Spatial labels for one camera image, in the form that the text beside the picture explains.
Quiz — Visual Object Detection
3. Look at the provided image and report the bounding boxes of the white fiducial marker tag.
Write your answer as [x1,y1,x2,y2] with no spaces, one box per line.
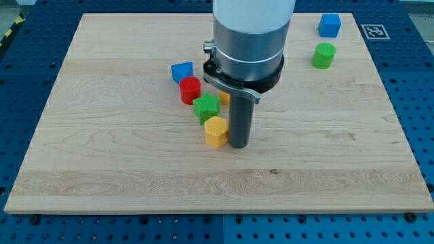
[361,24,390,40]

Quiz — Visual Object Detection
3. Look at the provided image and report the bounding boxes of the yellow hexagon block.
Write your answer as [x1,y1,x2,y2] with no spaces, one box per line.
[204,116,229,148]

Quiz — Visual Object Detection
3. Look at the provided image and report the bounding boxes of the green cylinder block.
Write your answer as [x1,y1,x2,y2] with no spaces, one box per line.
[312,43,336,69]

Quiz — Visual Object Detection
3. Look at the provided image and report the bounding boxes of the blue cube block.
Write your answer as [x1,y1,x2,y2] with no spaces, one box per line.
[318,14,342,38]

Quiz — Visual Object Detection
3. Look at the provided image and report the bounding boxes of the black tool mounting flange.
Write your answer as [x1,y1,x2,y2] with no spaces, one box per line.
[203,58,284,104]

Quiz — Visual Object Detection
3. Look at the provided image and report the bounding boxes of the green star block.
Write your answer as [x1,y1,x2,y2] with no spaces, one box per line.
[193,92,220,125]

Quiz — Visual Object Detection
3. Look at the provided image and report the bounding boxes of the red cylinder block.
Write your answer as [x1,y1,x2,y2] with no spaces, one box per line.
[179,76,201,105]

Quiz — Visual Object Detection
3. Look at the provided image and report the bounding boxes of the yellow block behind pointer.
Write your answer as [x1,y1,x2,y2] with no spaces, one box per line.
[218,91,231,106]

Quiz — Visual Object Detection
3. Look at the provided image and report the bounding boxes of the blue triangular prism block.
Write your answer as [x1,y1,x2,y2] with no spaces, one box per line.
[171,62,194,84]

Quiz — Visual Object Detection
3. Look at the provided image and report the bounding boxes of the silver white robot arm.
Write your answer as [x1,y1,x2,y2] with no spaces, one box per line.
[203,0,296,81]

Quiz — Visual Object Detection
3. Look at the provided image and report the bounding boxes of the yellow black hazard tape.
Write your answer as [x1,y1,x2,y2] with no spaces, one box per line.
[1,12,26,49]

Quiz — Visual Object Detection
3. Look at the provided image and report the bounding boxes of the wooden board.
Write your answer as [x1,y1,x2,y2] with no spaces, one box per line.
[5,13,433,215]

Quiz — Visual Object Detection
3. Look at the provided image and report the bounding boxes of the grey cylindrical pointer tool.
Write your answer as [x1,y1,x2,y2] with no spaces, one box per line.
[228,96,254,148]

